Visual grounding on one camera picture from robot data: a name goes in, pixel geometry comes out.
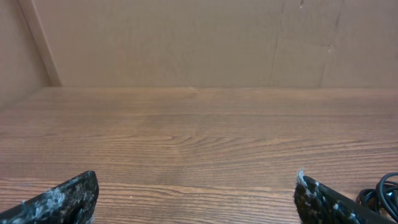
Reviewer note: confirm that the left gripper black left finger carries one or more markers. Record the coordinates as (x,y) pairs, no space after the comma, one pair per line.
(72,202)

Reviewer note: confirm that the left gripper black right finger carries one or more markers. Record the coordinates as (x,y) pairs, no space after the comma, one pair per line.
(317,203)

